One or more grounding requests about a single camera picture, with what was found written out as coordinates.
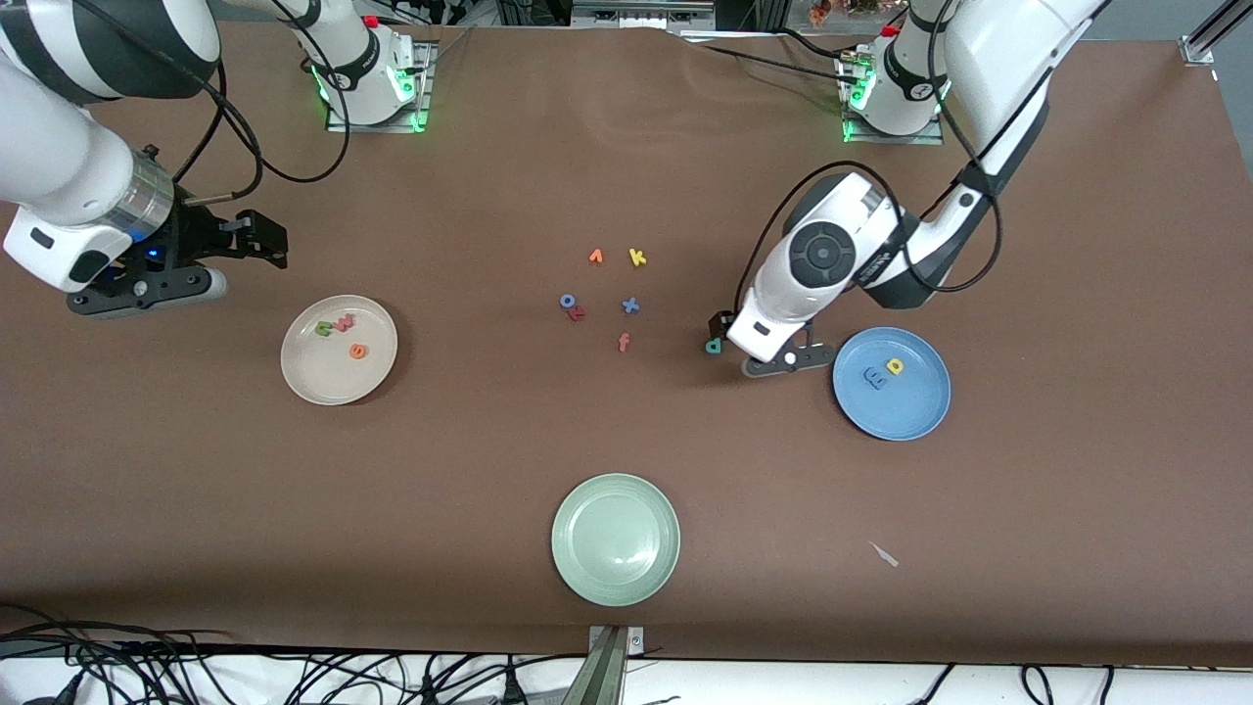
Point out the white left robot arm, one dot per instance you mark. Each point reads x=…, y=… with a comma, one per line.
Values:
x=998, y=49

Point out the beige round plate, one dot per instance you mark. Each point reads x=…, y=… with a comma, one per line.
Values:
x=328, y=377

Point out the aluminium frame rail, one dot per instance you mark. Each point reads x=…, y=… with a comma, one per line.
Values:
x=1199, y=47

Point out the brown table cover sheet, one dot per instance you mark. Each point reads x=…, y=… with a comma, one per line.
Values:
x=626, y=431

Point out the white paper scrap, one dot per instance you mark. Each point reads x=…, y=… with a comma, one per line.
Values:
x=884, y=554

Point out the grey metal box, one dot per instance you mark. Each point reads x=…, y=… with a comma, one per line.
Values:
x=641, y=14

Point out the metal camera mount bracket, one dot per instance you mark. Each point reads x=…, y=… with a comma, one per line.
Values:
x=607, y=676

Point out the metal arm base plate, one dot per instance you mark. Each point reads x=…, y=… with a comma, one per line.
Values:
x=928, y=138
x=431, y=69

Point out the blue foam letter m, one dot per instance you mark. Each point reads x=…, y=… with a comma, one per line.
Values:
x=874, y=377

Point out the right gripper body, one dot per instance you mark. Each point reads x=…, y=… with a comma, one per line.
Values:
x=196, y=240

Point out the small orange decoration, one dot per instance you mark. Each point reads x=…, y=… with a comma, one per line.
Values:
x=820, y=10

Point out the pale green round plate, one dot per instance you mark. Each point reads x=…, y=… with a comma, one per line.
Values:
x=616, y=540

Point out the blue round plate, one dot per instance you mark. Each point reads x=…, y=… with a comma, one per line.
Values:
x=905, y=406

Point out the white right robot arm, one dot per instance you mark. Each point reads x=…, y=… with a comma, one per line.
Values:
x=59, y=166

